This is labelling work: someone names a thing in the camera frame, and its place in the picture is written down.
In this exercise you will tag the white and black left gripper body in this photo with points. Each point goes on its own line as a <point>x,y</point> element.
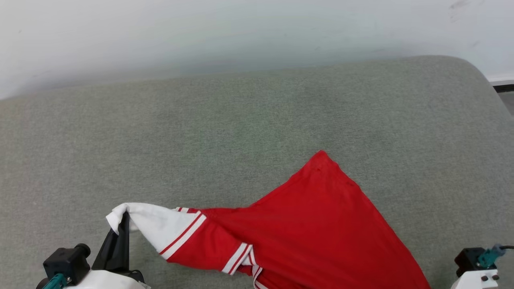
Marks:
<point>105,281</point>

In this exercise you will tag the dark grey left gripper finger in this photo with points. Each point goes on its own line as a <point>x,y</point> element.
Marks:
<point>125,245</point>
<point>107,251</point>

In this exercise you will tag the teal left camera connector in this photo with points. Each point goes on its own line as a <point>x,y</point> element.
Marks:
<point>55,282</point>

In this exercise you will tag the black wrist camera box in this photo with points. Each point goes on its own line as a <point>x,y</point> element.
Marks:
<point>67,261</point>
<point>468,259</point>

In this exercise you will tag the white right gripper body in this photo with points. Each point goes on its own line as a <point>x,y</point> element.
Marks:
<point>476,281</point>

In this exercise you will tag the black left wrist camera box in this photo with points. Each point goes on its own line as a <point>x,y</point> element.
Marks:
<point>67,261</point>

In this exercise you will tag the teal camera connector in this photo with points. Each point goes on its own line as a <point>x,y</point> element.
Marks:
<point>489,257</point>
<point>55,282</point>

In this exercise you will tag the red shirt with white trim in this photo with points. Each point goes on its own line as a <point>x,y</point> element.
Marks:
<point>313,228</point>

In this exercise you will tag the black and white wall baseboard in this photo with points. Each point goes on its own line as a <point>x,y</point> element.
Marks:
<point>502,82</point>

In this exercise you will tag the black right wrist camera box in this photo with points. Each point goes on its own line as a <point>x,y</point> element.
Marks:
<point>468,259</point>

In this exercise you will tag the teal right camera connector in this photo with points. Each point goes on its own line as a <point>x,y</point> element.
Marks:
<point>489,257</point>

